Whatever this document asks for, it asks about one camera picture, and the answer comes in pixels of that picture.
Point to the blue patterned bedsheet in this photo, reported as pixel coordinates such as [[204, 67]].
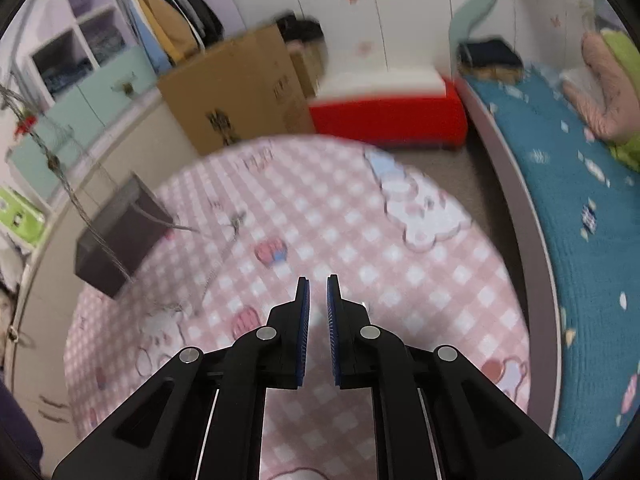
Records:
[[575, 260]]

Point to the blue hanging garment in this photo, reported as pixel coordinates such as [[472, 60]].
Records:
[[145, 35]]

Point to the grey metal tin box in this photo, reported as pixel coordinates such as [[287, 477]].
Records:
[[120, 245]]

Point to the mustard hanging garment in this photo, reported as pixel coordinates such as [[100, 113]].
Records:
[[167, 20]]

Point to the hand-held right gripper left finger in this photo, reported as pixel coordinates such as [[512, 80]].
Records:
[[303, 330]]

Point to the dark clothes pile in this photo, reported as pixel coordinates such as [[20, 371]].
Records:
[[490, 52]]

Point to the pine cone ornament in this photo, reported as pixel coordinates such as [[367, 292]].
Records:
[[129, 88]]

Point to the pale pink butterfly sticker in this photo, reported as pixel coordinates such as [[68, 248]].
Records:
[[365, 47]]

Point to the pink checked tablecloth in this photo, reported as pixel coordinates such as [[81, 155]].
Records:
[[350, 220]]

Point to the small cardboard box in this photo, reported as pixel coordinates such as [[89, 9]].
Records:
[[310, 67]]

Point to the grey patterned folded clothes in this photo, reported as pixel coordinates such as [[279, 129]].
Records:
[[102, 40]]

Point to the red ottoman white top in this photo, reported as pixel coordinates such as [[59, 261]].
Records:
[[390, 115]]

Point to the white cubby shelf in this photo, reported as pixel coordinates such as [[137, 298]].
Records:
[[75, 26]]

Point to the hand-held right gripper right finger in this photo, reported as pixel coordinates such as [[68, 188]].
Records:
[[332, 330]]

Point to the mint and white bed frame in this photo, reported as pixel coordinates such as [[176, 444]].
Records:
[[480, 0]]

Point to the green cloth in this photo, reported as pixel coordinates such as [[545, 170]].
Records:
[[631, 152]]

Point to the pink pillow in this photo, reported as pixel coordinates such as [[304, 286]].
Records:
[[610, 90]]

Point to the black hanging garment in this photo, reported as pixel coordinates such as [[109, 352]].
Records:
[[200, 10]]

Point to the mint drawer unit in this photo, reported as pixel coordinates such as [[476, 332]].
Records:
[[100, 95]]

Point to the person's dark clothing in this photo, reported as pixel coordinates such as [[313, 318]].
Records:
[[15, 435]]

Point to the green box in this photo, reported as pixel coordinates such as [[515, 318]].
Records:
[[17, 217]]

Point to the large cardboard box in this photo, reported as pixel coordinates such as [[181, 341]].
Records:
[[235, 80]]

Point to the white wardrobe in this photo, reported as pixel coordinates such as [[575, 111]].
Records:
[[400, 10]]

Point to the blue folded clothes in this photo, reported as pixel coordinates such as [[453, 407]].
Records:
[[65, 75]]

